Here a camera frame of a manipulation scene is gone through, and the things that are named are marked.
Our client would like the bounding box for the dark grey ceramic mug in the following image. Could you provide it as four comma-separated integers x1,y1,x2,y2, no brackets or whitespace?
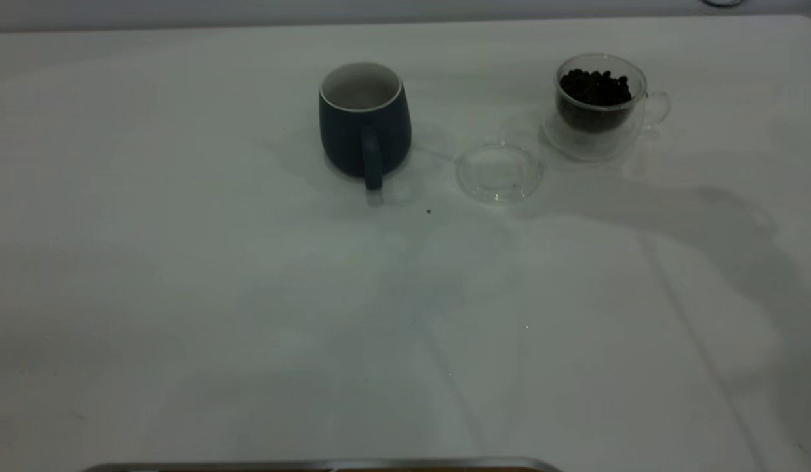
318,62,412,191

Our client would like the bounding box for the pile of coffee beans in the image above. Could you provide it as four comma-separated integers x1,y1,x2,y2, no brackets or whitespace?
558,68,633,134

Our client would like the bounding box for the clear glass saucer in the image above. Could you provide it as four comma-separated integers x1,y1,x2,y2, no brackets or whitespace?
455,140,544,207

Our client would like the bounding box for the clear glass cup with handle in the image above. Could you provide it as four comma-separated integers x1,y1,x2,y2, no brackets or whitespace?
543,53,671,162

